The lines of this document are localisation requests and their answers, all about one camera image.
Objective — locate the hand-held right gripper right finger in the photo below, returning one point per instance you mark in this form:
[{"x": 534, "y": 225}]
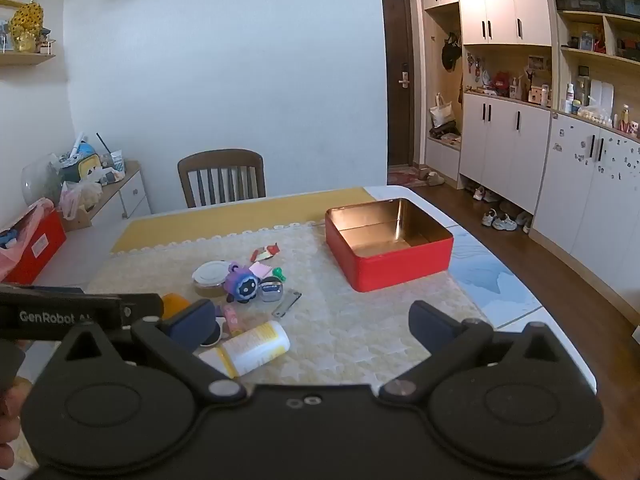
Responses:
[{"x": 429, "y": 327}]

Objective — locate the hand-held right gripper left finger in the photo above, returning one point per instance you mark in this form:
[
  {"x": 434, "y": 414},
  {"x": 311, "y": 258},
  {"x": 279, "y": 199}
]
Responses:
[{"x": 192, "y": 324}]

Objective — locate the orange ball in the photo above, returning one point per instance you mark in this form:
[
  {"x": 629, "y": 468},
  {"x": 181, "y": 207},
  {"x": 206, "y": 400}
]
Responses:
[{"x": 175, "y": 305}]

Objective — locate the pink tube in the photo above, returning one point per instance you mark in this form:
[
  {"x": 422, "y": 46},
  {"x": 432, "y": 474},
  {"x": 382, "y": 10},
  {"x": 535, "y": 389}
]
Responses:
[{"x": 231, "y": 316}]

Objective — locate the purple plush robot toy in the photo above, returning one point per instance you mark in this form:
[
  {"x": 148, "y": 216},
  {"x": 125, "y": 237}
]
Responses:
[{"x": 242, "y": 285}]

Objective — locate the red tin box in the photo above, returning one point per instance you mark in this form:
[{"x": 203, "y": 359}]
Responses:
[{"x": 400, "y": 267}]

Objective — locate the white bottle with yellow print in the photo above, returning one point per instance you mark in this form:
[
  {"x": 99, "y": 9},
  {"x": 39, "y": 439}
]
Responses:
[{"x": 255, "y": 347}]

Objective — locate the person's left hand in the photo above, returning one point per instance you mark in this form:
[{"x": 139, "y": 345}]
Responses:
[{"x": 7, "y": 412}]

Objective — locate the glass jar with white lid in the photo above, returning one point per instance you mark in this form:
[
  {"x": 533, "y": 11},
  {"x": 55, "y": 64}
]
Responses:
[{"x": 212, "y": 275}]

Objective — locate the blue marble pattern mat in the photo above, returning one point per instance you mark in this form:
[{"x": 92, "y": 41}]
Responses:
[{"x": 495, "y": 280}]

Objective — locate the small round metal tin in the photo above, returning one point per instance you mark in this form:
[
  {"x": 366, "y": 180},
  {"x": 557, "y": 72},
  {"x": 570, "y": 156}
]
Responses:
[{"x": 272, "y": 291}]

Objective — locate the pink card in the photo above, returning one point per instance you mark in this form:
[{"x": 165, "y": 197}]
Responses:
[{"x": 261, "y": 270}]

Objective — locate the beige lace table mat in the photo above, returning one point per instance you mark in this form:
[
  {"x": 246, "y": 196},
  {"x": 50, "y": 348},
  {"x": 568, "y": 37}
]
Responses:
[{"x": 340, "y": 330}]

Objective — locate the grey metal clip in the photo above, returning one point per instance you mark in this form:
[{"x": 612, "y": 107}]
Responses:
[{"x": 287, "y": 304}]

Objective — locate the small green toy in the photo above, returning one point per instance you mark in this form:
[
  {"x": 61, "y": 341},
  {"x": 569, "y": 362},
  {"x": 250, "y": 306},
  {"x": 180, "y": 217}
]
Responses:
[{"x": 279, "y": 274}]

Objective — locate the red snack packet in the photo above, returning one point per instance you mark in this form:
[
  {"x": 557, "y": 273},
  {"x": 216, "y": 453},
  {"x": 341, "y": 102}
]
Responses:
[{"x": 265, "y": 252}]

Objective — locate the yellow tablecloth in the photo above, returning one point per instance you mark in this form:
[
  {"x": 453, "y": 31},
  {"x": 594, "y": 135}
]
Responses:
[{"x": 225, "y": 220}]

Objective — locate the clear plastic bag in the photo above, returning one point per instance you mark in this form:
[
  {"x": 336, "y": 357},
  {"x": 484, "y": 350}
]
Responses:
[{"x": 80, "y": 200}]

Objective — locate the white sneakers pair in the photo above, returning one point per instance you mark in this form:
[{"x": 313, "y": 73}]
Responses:
[{"x": 500, "y": 221}]

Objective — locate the white side cabinet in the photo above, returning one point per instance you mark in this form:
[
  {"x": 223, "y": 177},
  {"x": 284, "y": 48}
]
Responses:
[{"x": 130, "y": 195}]

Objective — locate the beige slippers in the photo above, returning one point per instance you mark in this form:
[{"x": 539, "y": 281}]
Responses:
[{"x": 432, "y": 177}]

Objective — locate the yellow and blue plush toy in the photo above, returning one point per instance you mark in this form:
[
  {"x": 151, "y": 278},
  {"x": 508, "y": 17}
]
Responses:
[{"x": 82, "y": 162}]

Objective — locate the patterned door mat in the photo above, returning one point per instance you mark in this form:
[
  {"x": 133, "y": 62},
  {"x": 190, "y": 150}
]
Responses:
[{"x": 402, "y": 177}]

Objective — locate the brown wooden chair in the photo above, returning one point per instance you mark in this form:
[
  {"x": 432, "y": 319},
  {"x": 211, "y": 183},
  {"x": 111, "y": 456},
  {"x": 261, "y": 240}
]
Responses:
[{"x": 220, "y": 160}]

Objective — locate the white shoe bench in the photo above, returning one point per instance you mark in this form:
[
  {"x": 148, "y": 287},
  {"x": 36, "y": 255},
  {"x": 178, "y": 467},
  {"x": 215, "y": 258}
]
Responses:
[{"x": 442, "y": 160}]

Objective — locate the white cabinet with stickers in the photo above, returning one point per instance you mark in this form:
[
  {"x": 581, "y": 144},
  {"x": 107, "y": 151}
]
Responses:
[{"x": 585, "y": 210}]

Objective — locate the white lower cabinet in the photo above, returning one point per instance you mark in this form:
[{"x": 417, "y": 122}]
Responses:
[{"x": 500, "y": 145}]

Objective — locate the white tote bag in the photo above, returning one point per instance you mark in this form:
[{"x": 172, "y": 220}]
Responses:
[{"x": 442, "y": 112}]

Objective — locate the dark brown door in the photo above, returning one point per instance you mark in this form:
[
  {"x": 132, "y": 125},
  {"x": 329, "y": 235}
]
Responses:
[{"x": 397, "y": 110}]

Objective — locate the black hanging bag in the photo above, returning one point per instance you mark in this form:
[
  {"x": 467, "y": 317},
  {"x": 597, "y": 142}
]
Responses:
[{"x": 451, "y": 52}]

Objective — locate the golden ornament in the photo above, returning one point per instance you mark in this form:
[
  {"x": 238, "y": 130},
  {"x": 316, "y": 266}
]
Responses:
[{"x": 26, "y": 27}]

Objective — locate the wooden open shelf unit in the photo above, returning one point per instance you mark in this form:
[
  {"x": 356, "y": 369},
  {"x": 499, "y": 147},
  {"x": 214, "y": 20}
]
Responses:
[{"x": 600, "y": 55}]

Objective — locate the wooden wall shelf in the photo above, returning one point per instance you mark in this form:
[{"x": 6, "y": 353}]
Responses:
[{"x": 25, "y": 59}]

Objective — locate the white upper wall cabinets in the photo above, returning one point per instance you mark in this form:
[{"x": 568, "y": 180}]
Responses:
[{"x": 495, "y": 0}]

